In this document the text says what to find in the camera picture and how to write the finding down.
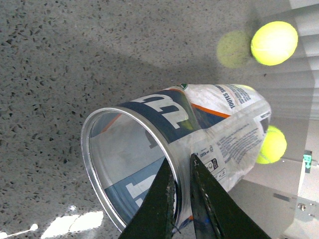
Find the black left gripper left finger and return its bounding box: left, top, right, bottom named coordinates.
left=119, top=159, right=175, bottom=239

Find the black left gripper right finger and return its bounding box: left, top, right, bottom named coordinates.
left=190, top=154, right=269, bottom=239

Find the Wilson tennis ball can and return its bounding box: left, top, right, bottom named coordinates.
left=81, top=84, right=271, bottom=231

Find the far Wilson tennis ball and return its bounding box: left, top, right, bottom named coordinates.
left=256, top=125, right=287, bottom=164

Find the rightmost tennis ball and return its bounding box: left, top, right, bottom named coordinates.
left=250, top=21, right=299, bottom=66

